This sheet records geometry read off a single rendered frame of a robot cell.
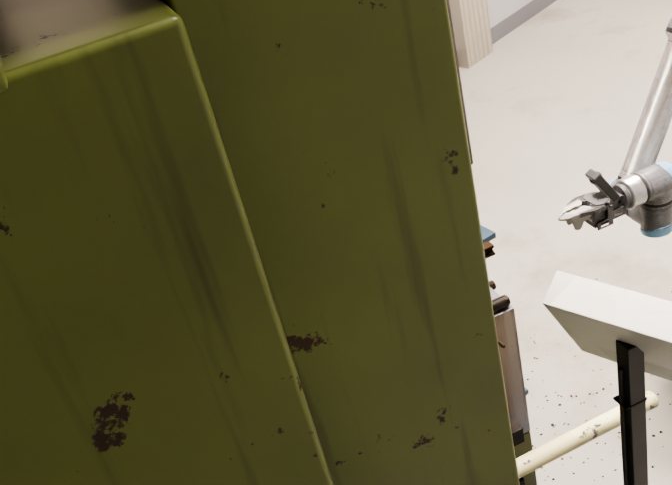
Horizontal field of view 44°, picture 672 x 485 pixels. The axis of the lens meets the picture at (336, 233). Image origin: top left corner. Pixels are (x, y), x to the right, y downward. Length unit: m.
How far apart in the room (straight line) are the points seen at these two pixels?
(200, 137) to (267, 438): 0.58
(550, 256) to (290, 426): 2.56
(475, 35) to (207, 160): 4.92
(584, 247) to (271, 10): 2.86
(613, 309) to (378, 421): 0.52
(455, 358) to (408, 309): 0.19
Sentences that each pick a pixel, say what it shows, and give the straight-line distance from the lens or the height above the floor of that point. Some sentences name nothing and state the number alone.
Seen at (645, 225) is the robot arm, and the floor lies 0.85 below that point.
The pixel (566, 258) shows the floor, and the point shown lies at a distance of 3.91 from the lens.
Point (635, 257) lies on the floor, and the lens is 3.89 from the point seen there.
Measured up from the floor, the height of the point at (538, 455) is 0.64.
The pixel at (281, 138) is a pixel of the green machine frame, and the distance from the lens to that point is 1.36.
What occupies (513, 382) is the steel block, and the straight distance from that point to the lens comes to 2.32.
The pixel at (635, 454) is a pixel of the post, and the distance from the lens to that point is 2.00.
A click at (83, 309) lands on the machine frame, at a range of 1.29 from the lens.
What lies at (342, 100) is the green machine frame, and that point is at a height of 1.74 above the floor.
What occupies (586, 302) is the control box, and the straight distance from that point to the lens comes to 1.75.
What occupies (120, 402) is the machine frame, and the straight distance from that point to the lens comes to 1.39.
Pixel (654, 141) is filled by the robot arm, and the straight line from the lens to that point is 2.60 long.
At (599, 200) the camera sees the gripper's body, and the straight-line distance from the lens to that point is 2.39.
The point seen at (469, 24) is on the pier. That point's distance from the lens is 5.98.
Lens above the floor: 2.26
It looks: 31 degrees down
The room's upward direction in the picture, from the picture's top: 15 degrees counter-clockwise
